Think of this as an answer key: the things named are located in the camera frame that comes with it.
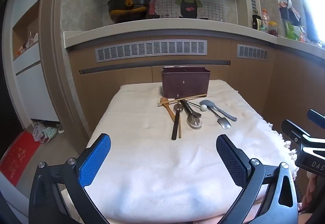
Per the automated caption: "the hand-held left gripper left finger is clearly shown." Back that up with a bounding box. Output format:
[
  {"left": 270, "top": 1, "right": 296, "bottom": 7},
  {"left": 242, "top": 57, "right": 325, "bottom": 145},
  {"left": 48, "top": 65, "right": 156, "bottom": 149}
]
[{"left": 29, "top": 133, "right": 112, "bottom": 224}]

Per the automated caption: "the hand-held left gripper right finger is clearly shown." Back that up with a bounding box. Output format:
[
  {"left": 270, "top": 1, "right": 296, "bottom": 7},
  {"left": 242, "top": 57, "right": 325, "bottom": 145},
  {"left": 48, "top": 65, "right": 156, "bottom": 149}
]
[{"left": 216, "top": 134, "right": 299, "bottom": 224}]

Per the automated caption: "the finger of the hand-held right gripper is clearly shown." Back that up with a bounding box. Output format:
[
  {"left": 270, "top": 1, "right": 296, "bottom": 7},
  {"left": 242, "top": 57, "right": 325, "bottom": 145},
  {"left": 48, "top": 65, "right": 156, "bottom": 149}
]
[
  {"left": 281, "top": 119, "right": 314, "bottom": 143},
  {"left": 307, "top": 109, "right": 325, "bottom": 123}
]

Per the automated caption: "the shovel-shaped metal spoon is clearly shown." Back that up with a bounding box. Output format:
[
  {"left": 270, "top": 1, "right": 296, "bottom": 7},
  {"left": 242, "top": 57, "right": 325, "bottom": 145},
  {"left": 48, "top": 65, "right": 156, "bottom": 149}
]
[{"left": 209, "top": 108, "right": 232, "bottom": 129}]

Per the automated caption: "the grey-blue spoon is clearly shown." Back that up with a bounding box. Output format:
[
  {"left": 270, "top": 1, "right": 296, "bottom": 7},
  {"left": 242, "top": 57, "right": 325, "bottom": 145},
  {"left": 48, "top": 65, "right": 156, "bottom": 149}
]
[{"left": 199, "top": 100, "right": 238, "bottom": 122}]

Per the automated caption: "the small metal spoon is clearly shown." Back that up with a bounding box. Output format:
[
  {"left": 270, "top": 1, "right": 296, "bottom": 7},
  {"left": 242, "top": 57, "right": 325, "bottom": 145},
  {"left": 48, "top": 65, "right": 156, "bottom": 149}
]
[{"left": 187, "top": 112, "right": 202, "bottom": 124}]

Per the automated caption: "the white ball-tipped metal stirrer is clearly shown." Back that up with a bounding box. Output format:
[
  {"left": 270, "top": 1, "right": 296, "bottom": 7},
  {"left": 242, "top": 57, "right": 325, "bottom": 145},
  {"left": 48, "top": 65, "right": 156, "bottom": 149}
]
[{"left": 188, "top": 102, "right": 207, "bottom": 112}]

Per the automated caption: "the black-handled metal spoon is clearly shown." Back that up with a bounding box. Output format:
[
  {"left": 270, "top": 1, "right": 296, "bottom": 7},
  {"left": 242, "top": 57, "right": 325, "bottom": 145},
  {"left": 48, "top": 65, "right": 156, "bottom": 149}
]
[{"left": 171, "top": 103, "right": 184, "bottom": 140}]

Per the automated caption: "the dark-handled metal spoon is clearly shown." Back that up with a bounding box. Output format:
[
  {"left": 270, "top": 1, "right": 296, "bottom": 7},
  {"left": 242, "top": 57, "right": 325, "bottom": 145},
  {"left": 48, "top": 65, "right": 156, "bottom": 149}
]
[{"left": 180, "top": 99, "right": 204, "bottom": 128}]

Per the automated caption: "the wooden spoon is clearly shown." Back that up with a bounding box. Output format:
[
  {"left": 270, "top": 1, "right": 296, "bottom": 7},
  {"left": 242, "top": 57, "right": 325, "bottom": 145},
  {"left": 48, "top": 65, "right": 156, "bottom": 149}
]
[{"left": 160, "top": 97, "right": 176, "bottom": 123}]

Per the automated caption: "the brown utensil holder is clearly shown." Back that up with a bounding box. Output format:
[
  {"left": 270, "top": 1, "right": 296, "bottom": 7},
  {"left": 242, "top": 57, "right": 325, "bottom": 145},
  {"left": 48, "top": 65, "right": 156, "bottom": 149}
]
[{"left": 161, "top": 67, "right": 210, "bottom": 99}]

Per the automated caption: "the person's right hand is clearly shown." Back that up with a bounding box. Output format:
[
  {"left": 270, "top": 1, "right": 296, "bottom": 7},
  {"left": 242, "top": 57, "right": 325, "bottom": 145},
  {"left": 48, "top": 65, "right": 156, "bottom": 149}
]
[{"left": 301, "top": 172, "right": 325, "bottom": 214}]

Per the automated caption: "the pile of slippers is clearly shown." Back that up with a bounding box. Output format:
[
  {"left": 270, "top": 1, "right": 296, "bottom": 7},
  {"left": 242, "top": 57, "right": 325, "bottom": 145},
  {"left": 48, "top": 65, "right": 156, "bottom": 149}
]
[{"left": 32, "top": 122, "right": 64, "bottom": 145}]

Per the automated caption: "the white cloth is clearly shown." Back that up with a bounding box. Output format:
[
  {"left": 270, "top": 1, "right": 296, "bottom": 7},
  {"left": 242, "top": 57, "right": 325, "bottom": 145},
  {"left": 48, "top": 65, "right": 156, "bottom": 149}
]
[{"left": 88, "top": 79, "right": 299, "bottom": 223}]

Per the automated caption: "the wooden cabinet front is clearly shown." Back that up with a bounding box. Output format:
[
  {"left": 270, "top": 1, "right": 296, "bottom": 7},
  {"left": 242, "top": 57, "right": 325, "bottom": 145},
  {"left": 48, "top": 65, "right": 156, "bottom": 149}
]
[{"left": 66, "top": 36, "right": 325, "bottom": 189}]

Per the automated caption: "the red floor mat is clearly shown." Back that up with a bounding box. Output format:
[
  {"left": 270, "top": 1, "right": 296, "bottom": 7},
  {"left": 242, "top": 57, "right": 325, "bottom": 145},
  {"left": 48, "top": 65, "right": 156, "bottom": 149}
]
[{"left": 0, "top": 131, "right": 41, "bottom": 187}]

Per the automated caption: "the green packet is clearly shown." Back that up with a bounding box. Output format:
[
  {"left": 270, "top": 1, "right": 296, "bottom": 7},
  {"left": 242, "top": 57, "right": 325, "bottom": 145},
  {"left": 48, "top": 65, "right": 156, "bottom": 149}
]
[{"left": 286, "top": 22, "right": 301, "bottom": 40}]

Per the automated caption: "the short grey vent grille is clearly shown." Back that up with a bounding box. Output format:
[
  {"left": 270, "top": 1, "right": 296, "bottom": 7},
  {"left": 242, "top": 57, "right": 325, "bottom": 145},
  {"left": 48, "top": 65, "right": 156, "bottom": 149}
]
[{"left": 237, "top": 44, "right": 268, "bottom": 61}]

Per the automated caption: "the red jar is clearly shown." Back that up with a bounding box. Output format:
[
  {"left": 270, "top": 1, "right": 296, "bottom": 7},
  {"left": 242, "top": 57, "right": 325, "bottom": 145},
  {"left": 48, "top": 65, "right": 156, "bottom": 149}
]
[{"left": 268, "top": 21, "right": 278, "bottom": 37}]

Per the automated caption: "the white shelf unit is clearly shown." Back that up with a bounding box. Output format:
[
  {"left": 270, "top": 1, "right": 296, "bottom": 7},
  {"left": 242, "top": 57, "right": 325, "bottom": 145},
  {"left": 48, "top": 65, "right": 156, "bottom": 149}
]
[{"left": 10, "top": 0, "right": 60, "bottom": 123}]

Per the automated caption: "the orange-capped bottle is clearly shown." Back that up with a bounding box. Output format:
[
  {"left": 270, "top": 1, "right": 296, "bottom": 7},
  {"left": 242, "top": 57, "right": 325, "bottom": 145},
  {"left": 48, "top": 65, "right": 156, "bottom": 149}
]
[{"left": 261, "top": 9, "right": 270, "bottom": 33}]

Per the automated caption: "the black carton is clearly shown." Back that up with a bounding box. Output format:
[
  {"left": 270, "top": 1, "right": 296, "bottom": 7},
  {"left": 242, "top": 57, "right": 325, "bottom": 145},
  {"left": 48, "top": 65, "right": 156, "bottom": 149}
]
[{"left": 252, "top": 14, "right": 262, "bottom": 30}]

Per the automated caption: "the long grey vent grille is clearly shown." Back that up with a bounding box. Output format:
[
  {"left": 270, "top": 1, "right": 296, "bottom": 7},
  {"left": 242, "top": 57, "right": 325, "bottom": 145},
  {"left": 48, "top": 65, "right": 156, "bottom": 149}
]
[{"left": 95, "top": 40, "right": 208, "bottom": 63}]

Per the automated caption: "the kitchen counter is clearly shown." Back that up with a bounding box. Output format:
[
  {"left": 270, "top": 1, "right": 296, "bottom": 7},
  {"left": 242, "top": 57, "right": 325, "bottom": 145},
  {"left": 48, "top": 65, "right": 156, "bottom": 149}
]
[{"left": 63, "top": 18, "right": 325, "bottom": 62}]

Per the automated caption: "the black pot with orange handle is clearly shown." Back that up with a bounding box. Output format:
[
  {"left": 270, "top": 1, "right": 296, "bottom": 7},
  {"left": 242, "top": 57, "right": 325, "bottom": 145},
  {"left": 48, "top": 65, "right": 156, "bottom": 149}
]
[{"left": 107, "top": 0, "right": 151, "bottom": 24}]

